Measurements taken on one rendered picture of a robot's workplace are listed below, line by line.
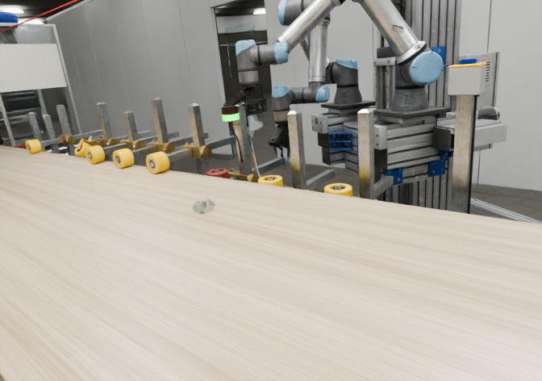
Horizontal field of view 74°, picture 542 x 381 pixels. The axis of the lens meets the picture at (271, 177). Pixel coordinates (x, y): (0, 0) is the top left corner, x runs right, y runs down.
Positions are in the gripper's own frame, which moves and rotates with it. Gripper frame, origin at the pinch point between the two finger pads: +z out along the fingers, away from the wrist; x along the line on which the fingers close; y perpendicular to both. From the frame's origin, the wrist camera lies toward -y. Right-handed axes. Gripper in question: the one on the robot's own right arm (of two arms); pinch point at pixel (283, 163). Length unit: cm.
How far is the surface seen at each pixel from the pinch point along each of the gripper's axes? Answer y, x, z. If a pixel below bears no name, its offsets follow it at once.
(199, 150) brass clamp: -33.0, 18.6, -12.9
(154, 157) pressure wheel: -52, 22, -14
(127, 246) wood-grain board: -94, -25, -8
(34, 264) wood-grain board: -109, -13, -8
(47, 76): -3, 222, -54
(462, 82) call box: -34, -80, -35
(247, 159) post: -30.9, -5.8, -10.4
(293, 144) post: -32.2, -29.1, -17.9
